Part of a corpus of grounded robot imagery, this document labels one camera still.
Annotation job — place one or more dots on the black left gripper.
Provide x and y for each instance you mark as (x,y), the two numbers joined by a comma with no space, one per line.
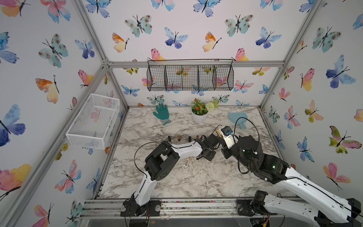
(211,156)

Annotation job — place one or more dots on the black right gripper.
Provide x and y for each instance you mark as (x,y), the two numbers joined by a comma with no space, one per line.
(226,152)

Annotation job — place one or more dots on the gold lipstick tube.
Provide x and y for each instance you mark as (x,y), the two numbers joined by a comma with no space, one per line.
(219,133)

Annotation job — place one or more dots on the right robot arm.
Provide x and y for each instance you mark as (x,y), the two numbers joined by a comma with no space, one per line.
(320,208)

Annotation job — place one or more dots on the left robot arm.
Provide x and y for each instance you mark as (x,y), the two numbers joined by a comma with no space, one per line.
(158,165)

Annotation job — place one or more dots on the white flower pot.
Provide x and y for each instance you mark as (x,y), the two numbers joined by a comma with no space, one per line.
(199,118)

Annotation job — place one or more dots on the artificial flower plant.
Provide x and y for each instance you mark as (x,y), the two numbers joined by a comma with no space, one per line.
(200,108)

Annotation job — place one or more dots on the teal hand-shaped silicone mat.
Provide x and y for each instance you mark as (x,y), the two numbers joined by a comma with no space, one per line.
(162,114)

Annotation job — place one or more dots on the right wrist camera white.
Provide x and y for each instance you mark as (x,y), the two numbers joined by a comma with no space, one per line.
(227,134)

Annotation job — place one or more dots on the light blue handled dish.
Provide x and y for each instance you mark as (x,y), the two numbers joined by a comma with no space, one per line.
(239,118)

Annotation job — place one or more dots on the black wire wall basket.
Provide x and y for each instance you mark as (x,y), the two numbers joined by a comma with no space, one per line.
(190,75)

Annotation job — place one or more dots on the white mesh wall basket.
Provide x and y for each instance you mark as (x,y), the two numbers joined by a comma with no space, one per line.
(92,126)

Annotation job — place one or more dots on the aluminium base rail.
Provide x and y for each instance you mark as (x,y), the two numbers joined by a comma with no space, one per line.
(201,208)

